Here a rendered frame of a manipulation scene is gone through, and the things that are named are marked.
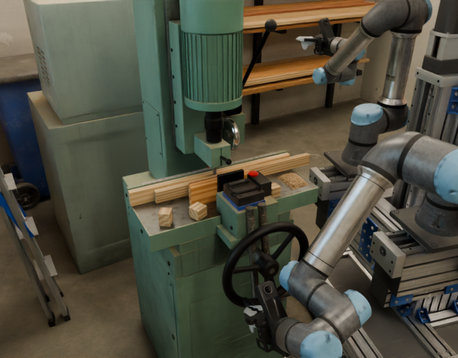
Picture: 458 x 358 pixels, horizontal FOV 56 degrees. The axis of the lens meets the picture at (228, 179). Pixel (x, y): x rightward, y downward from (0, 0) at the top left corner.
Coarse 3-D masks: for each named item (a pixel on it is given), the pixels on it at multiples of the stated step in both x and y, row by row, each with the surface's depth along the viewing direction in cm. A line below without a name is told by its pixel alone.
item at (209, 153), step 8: (200, 136) 141; (200, 144) 140; (208, 144) 136; (216, 144) 136; (224, 144) 136; (200, 152) 141; (208, 152) 135; (216, 152) 134; (224, 152) 136; (208, 160) 137; (216, 160) 135
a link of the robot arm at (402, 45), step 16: (416, 0) 155; (416, 16) 157; (400, 32) 161; (416, 32) 160; (400, 48) 164; (400, 64) 167; (400, 80) 170; (384, 96) 176; (400, 96) 173; (400, 112) 175; (400, 128) 182
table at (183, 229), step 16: (272, 176) 153; (288, 192) 143; (304, 192) 144; (144, 208) 134; (176, 208) 134; (208, 208) 134; (288, 208) 144; (144, 224) 127; (176, 224) 127; (192, 224) 127; (208, 224) 130; (144, 240) 129; (160, 240) 124; (176, 240) 127; (224, 240) 128; (240, 240) 126
